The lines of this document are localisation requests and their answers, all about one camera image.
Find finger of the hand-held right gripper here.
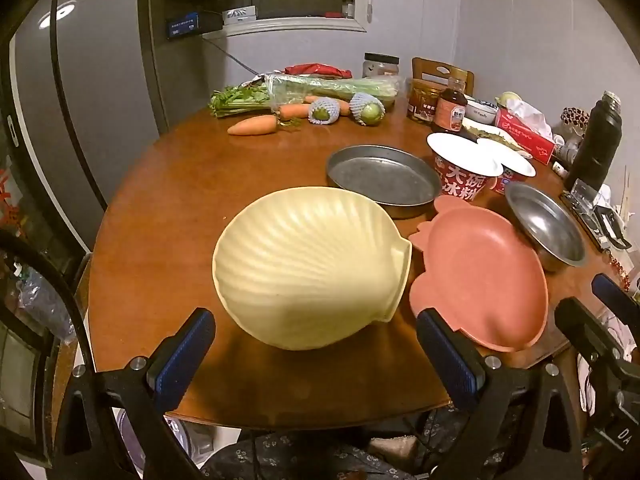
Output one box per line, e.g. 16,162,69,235
591,273,640,321
554,297,638,376

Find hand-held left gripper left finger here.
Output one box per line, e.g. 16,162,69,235
52,307,217,480

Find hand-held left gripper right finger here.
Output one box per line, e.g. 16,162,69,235
416,308,586,480

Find steel bowl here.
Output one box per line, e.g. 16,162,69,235
504,181,587,273

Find pink crab-shaped plate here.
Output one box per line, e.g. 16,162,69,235
407,194,550,353

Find yellow shell-shaped plate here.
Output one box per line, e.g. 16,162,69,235
212,186,413,351

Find small red paper bowl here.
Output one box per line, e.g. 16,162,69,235
477,139,537,196

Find grey round metal pan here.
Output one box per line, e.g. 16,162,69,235
326,144,443,218

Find large red paper bowl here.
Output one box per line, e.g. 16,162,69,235
426,132,503,204

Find clear plastic case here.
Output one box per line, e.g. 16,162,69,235
560,177,633,251

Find black thermos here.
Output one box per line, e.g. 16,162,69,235
565,91,623,192

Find person's patterned pants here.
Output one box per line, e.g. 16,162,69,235
200,410,521,480

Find clear plastic bag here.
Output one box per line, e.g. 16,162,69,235
15,265,76,341

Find red tissue box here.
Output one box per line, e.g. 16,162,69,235
494,99,557,166

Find white plate of food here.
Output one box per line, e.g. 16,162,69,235
461,119,523,151

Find white blue ceramic bowl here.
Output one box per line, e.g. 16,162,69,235
465,96,499,125

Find brown sauce bottle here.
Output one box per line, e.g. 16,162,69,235
433,77,468,134

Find carrot with green stem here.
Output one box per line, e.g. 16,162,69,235
227,115,279,137

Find red label pickle jar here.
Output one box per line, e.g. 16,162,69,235
406,78,446,125

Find green fruit in foam net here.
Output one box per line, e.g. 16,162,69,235
350,92,386,127
308,97,342,126

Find orange carrot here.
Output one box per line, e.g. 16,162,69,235
304,95,352,116
277,103,313,122

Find wooden chair cutout back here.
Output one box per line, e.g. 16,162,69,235
411,57,475,97

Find grey refrigerator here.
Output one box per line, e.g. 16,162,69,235
10,0,226,251

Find clear jar black lid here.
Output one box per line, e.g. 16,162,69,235
363,52,401,80

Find bagged celery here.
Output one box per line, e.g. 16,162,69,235
209,74,403,118

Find red snack bag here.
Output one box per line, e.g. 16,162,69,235
284,63,353,81

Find blue box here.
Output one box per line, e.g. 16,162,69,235
166,12,201,40

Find white box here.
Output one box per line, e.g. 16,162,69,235
222,6,257,25

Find black wall cable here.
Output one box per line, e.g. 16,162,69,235
202,35,266,77

